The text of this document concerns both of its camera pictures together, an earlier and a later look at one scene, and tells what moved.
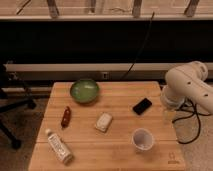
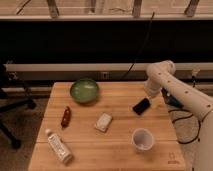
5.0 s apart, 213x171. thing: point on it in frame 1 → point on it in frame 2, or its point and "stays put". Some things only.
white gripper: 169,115 → 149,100
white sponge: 103,121 stays put
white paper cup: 142,139 stays put
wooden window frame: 107,10 stays put
